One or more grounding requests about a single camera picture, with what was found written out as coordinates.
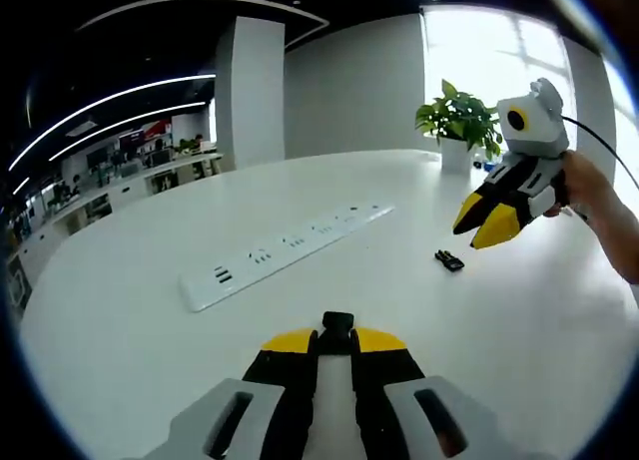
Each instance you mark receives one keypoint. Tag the person's right hand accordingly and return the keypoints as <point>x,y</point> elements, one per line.
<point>586,190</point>

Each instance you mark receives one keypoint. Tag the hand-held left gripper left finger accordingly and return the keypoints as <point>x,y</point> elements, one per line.
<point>279,375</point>

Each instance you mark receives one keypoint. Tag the small blue object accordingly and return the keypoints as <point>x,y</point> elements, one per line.
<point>483,164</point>

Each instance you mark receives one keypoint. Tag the long ceiling light strip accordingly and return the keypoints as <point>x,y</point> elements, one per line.
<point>202,76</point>

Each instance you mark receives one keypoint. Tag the row of white office desks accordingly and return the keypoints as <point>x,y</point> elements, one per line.
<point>125,180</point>

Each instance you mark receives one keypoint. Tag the ceiling air vent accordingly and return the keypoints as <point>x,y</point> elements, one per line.
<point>82,126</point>

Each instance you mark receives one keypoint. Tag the black plastic buckle socket part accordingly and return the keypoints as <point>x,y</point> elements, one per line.
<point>338,320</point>

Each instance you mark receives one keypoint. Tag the green plant in white pot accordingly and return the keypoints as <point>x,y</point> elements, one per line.
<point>459,116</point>

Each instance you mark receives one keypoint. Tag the black plastic buckle pronged part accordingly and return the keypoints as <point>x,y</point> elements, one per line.
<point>451,262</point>

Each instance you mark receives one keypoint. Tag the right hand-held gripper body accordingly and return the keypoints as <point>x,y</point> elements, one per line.
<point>539,126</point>

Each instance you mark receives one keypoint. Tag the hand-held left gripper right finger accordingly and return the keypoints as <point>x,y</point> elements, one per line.
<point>379,375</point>

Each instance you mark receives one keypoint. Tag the white power strip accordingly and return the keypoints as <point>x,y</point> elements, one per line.
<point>209,290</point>

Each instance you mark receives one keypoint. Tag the red wall sign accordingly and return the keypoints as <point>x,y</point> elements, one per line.
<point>159,129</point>

